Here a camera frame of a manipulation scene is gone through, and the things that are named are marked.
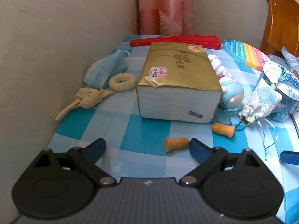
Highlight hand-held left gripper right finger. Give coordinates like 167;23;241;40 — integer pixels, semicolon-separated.
179;138;261;188

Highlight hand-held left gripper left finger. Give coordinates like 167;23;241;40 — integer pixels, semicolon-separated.
35;138;117;187

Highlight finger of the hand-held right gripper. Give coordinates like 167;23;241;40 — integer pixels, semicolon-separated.
280;150;299;166

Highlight cream knotted cloth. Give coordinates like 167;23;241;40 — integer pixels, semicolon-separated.
55;87;115;121

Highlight orange foam earplug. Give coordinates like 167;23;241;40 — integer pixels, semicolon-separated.
211;123;235;139
163;137;189;153

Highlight white board with dark edge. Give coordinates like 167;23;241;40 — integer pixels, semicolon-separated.
290;107;299;143

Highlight blue checkered tablecloth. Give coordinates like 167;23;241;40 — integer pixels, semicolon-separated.
48;35;299;224

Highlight clear container with blue ribbons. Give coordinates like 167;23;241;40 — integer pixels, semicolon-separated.
263;62;299;123

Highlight cream fluffy hair scrunchie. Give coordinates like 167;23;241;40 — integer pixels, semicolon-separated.
109;73;136;91

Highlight blue round toy figure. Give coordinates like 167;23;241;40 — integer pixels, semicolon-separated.
218;76;245;111

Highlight gold tissue pack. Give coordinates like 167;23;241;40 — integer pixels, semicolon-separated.
136;42;223;124

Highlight blue face mask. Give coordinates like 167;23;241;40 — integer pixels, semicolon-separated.
84;49;130;90

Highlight rainbow pop bubble toy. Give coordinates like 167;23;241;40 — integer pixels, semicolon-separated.
223;40;273;72

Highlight red folded fan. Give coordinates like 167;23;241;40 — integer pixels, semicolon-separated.
130;35;221;50

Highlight wooden chair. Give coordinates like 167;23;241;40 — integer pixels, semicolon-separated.
260;0;299;58

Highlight pink curtain with gold trim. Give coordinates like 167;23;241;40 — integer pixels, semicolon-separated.
137;0;195;37

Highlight blue beaded string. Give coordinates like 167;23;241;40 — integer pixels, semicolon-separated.
221;101;247;131

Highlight floral drawstring pouch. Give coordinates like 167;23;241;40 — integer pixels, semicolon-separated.
239;78;282;124

